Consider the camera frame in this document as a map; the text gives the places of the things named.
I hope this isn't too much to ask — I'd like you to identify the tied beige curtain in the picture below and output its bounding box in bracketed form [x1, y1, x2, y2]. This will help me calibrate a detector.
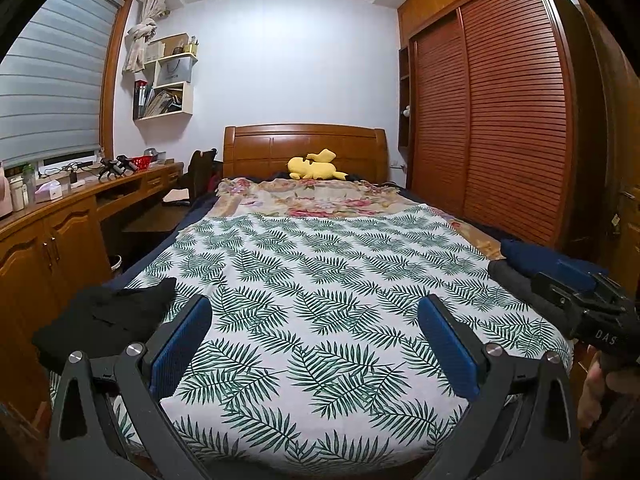
[122, 0, 168, 75]

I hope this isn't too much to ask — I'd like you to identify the leaf print bed sheet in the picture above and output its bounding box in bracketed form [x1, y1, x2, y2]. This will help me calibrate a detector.
[50, 203, 573, 466]

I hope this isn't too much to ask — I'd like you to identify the yellow plush toy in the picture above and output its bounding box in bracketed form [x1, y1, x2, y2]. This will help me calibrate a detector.
[287, 148, 349, 181]

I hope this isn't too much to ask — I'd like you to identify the dark wooden chair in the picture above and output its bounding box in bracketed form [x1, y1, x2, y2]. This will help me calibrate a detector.
[162, 148, 218, 208]

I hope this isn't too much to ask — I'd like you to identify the white wall shelf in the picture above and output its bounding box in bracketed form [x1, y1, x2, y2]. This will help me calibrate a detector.
[132, 34, 198, 122]

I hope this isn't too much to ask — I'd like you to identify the row of books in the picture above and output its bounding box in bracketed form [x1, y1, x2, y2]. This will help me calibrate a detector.
[133, 80, 183, 118]

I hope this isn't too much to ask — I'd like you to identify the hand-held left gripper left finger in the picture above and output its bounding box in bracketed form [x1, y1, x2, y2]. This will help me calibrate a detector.
[47, 294, 213, 480]

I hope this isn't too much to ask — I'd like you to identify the wooden slatted wardrobe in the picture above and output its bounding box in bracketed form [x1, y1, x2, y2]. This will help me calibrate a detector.
[397, 0, 581, 248]

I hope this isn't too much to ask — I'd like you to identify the navy blue suit jacket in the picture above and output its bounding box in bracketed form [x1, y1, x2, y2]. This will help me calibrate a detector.
[500, 239, 596, 281]

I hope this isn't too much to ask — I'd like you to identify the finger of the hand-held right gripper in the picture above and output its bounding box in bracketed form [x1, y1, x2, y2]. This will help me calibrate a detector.
[531, 271, 596, 336]
[552, 255, 611, 293]

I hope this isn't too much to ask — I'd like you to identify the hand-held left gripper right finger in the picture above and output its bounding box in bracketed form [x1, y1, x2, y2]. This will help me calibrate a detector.
[416, 294, 583, 480]

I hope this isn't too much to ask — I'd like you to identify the wooden desk with cabinets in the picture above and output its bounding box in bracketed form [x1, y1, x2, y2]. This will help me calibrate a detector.
[0, 160, 183, 421]

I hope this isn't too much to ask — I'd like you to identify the black folded garment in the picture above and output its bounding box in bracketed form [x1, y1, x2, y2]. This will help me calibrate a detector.
[32, 277, 178, 373]

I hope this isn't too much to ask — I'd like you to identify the grey window blind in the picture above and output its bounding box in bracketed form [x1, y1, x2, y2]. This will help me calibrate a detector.
[0, 0, 123, 168]

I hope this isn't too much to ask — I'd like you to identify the wooden door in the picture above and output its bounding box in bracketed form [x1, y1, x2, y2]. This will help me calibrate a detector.
[550, 0, 640, 281]

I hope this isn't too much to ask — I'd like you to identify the dark grey folded garment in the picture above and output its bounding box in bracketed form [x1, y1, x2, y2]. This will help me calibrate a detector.
[487, 258, 573, 341]

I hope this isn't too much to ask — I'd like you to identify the person's right hand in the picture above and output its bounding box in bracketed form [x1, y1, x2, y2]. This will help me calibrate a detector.
[577, 350, 609, 428]

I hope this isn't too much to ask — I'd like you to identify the wooden bed headboard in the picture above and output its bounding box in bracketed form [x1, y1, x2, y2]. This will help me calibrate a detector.
[223, 123, 389, 183]

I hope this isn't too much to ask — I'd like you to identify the white paper bag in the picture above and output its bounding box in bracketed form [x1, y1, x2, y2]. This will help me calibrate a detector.
[156, 56, 193, 86]

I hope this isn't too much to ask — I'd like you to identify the floral blanket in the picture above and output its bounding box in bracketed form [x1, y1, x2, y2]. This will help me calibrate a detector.
[212, 176, 426, 218]

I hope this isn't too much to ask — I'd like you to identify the black device on desk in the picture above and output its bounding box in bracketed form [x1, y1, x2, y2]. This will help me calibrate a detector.
[99, 157, 138, 181]

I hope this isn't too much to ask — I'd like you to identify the wooden window frame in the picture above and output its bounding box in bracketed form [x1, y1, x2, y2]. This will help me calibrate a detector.
[80, 0, 133, 158]

